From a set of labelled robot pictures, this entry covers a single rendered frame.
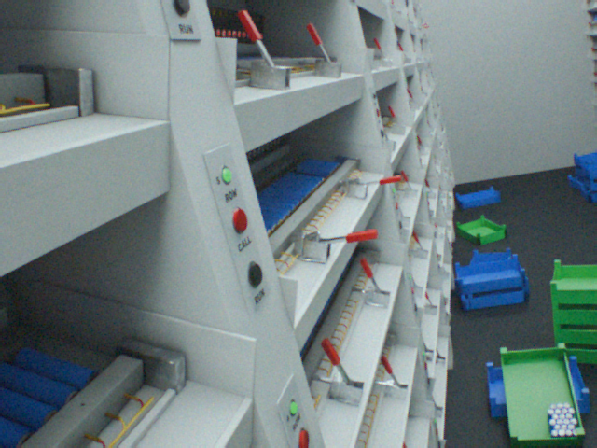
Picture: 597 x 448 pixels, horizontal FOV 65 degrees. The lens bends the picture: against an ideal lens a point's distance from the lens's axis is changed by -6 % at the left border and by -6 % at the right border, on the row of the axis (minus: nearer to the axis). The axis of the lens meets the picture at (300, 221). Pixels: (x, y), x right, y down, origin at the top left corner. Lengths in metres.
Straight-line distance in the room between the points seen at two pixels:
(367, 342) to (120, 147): 0.58
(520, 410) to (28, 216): 1.61
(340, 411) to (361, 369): 0.10
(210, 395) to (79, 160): 0.20
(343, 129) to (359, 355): 0.46
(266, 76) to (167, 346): 0.30
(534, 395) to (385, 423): 0.88
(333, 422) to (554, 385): 1.21
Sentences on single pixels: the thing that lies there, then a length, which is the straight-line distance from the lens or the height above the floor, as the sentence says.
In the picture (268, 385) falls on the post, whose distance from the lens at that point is 0.39.
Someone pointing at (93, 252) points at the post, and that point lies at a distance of 0.38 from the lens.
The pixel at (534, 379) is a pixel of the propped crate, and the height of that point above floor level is 0.10.
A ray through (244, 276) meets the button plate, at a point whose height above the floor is 1.01.
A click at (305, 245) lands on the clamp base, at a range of 0.57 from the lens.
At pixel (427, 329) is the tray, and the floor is 0.35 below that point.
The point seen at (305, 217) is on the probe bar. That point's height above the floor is 0.98.
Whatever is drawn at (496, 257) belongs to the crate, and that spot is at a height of 0.03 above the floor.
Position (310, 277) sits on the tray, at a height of 0.94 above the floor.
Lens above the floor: 1.13
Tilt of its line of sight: 14 degrees down
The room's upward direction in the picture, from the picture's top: 14 degrees counter-clockwise
